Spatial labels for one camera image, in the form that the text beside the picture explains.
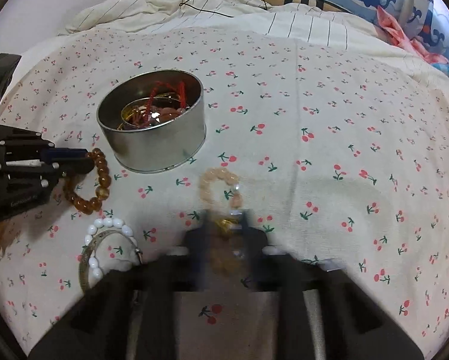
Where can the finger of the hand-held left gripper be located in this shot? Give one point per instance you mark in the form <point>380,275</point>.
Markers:
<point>78,167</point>
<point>67,153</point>

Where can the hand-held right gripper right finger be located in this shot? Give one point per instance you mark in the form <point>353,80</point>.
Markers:
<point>256,251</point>

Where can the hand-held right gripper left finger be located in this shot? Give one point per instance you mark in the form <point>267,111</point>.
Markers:
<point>198,255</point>

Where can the round silver metal tin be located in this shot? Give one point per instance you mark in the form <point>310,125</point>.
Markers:
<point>153,146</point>

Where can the silver bangle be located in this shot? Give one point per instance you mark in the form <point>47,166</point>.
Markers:
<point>108,234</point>

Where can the cherry print bed sheet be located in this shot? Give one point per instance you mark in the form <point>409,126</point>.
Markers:
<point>322,138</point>

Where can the striped cream duvet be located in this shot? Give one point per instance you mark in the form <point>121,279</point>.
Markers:
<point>307,30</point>

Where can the pink cloth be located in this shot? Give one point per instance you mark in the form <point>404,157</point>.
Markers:
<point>393,26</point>

